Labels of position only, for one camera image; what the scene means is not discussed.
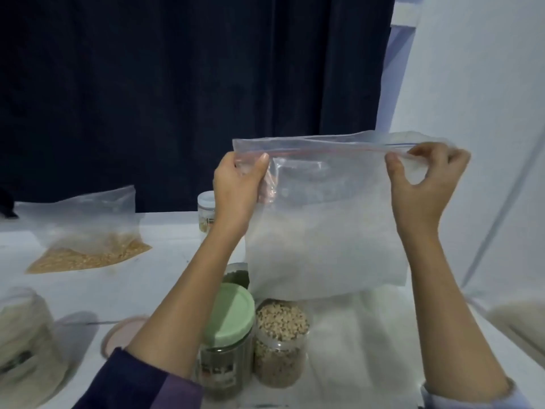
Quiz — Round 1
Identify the person's left hand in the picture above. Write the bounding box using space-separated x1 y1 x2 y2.
213 151 272 244

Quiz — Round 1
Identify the person's right hand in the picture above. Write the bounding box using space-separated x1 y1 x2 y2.
385 142 472 244

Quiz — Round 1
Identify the transparent jar blue lid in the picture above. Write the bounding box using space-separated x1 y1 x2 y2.
196 190 218 235

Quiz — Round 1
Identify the pile of green beans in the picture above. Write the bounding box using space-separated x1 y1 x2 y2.
201 270 252 393

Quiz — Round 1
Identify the clear bag with cream grains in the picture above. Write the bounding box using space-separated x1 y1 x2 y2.
232 130 452 302

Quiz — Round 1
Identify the green round lid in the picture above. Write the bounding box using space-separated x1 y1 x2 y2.
201 282 257 348

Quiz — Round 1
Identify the transparent jar green lid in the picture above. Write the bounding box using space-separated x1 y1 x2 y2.
198 282 257 399

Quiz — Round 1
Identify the zip bag of corn kernels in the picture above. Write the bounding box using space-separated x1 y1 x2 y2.
15 185 153 274

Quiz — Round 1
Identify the pink round lid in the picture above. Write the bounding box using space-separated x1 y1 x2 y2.
100 315 150 358

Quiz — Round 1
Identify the transparent jar pink lid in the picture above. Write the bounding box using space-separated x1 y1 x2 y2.
0 287 69 409

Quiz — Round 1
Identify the person's left forearm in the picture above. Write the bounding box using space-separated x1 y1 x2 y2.
75 226 244 409

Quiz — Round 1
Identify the person's right forearm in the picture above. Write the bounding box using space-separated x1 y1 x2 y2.
400 229 538 409

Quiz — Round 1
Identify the dark navy curtain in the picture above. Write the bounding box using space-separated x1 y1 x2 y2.
0 0 397 213

